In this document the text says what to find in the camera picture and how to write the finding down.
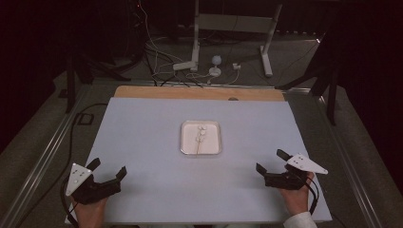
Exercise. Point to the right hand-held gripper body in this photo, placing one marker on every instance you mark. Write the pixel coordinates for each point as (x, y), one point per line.
(285, 181)

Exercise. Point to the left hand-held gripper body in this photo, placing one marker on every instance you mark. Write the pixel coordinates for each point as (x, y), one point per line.
(95, 189)

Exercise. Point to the person's right hand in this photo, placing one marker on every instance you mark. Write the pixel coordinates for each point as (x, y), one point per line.
(296, 200)

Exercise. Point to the person's left hand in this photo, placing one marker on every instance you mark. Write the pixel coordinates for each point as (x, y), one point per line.
(90, 213)

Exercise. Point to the pale blue table mat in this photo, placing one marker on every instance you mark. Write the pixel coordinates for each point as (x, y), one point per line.
(152, 142)

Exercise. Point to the skewer with white pieces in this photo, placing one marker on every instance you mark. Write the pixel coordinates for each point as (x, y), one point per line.
(201, 134)

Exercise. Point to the black tripod stand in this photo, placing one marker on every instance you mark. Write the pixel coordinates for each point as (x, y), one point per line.
(70, 85)
(331, 95)

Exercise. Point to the square clear tray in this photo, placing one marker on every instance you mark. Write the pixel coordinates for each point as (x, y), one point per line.
(190, 139)

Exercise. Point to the white plug adapter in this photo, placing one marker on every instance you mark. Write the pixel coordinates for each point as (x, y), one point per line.
(236, 66)

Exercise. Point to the white round device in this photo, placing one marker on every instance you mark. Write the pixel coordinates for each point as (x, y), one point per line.
(216, 65)

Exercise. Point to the white power strip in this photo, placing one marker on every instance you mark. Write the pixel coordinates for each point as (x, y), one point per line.
(184, 66)

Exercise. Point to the aluminium rail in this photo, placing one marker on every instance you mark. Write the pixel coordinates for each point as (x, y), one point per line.
(41, 158)
(345, 158)

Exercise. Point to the white metal stand frame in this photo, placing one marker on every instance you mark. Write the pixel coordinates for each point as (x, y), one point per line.
(234, 22)

